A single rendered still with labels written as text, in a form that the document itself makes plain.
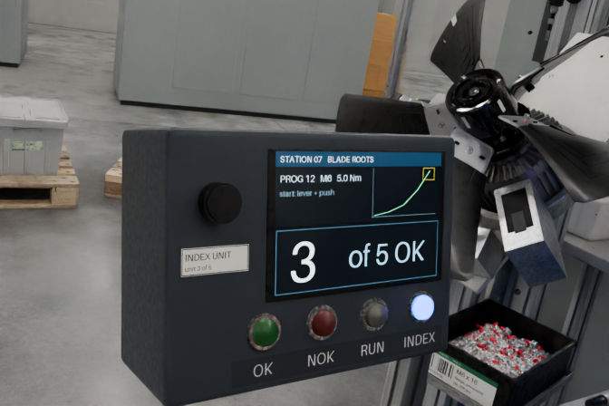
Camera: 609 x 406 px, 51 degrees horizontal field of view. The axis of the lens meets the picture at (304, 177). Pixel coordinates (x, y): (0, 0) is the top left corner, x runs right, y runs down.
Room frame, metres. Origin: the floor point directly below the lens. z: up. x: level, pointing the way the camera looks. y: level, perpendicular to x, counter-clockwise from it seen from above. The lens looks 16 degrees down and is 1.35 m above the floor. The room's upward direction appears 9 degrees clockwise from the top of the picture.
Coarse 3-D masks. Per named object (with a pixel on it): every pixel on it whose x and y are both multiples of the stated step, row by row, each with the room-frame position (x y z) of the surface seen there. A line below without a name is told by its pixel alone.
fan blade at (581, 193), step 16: (528, 128) 1.13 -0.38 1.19; (544, 128) 1.15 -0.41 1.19; (544, 144) 1.07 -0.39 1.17; (560, 144) 1.07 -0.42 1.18; (576, 144) 1.07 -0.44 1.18; (592, 144) 1.09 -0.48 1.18; (608, 144) 1.10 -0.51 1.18; (560, 160) 1.02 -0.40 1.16; (576, 160) 1.02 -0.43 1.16; (592, 160) 1.02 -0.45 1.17; (608, 160) 1.02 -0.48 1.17; (560, 176) 0.99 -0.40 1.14; (576, 176) 0.98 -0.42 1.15; (592, 176) 0.98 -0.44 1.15; (608, 176) 0.98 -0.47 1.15; (576, 192) 0.95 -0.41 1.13; (592, 192) 0.95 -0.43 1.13; (608, 192) 0.94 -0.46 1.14
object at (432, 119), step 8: (432, 104) 1.32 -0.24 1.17; (440, 104) 1.31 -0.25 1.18; (424, 112) 1.33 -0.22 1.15; (432, 112) 1.32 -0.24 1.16; (440, 112) 1.31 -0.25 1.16; (448, 112) 1.30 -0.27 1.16; (432, 120) 1.32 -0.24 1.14; (440, 120) 1.31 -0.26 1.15; (448, 120) 1.30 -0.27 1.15; (432, 128) 1.32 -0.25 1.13; (440, 128) 1.31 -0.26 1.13; (448, 128) 1.30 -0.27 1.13
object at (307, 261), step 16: (288, 240) 0.44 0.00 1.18; (304, 240) 0.44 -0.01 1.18; (320, 240) 0.45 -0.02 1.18; (288, 256) 0.43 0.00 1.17; (304, 256) 0.44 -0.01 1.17; (320, 256) 0.45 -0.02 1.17; (288, 272) 0.43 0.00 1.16; (304, 272) 0.44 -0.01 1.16; (320, 272) 0.45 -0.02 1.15; (288, 288) 0.43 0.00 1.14; (304, 288) 0.44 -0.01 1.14; (320, 288) 0.44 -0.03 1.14
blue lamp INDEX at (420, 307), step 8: (416, 296) 0.49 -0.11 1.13; (424, 296) 0.49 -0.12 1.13; (416, 304) 0.49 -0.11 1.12; (424, 304) 0.49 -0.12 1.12; (432, 304) 0.49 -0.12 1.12; (416, 312) 0.48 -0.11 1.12; (424, 312) 0.49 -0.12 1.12; (432, 312) 0.50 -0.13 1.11; (416, 320) 0.49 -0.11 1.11; (424, 320) 0.49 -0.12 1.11
